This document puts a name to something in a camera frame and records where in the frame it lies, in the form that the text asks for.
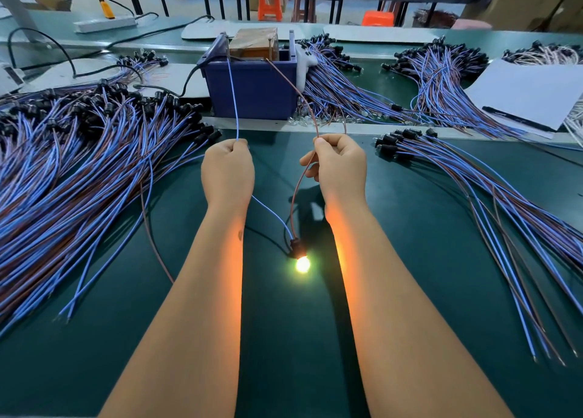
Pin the person's right hand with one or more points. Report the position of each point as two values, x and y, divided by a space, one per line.
339 172

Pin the person's left hand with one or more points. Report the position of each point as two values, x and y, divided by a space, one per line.
228 176

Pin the blue plastic tester box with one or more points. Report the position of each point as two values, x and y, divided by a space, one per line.
264 90

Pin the person's left forearm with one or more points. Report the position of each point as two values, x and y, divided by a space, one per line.
178 327

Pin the person's right forearm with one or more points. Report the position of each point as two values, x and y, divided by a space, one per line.
414 327

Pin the white power strip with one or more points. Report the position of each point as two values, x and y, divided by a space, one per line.
105 23

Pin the white flat mat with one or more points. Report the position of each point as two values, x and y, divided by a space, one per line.
169 78
246 30
381 33

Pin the brown cardboard block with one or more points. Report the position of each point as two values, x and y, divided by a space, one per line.
252 43

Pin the orange plastic stool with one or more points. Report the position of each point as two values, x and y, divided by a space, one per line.
270 1
378 18

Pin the black pen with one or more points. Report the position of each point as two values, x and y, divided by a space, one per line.
519 118

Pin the pink plastic stool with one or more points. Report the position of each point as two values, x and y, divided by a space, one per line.
472 23

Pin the orange plug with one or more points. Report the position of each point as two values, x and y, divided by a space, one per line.
107 10

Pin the white paper sheet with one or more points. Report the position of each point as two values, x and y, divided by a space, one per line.
530 93

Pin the white plastic device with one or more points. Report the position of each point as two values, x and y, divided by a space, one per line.
9 78

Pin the open cardboard box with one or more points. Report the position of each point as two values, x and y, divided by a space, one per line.
50 1

